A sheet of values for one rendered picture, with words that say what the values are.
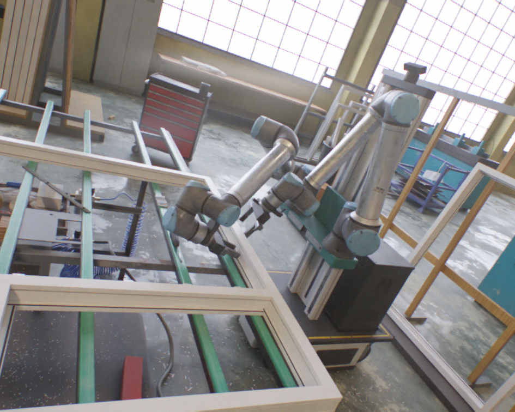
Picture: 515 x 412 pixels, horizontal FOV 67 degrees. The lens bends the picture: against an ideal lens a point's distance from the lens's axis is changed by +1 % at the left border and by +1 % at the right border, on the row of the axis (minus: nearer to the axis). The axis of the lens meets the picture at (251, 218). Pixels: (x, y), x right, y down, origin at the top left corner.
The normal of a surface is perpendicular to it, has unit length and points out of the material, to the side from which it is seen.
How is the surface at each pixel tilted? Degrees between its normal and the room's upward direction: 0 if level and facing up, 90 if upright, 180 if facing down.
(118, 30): 90
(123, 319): 0
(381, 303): 90
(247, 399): 0
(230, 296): 90
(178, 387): 0
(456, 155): 90
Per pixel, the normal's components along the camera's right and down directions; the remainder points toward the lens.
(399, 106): 0.01, 0.29
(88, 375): 0.33, -0.86
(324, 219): -0.87, -0.12
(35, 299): 0.33, 0.50
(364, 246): -0.04, 0.48
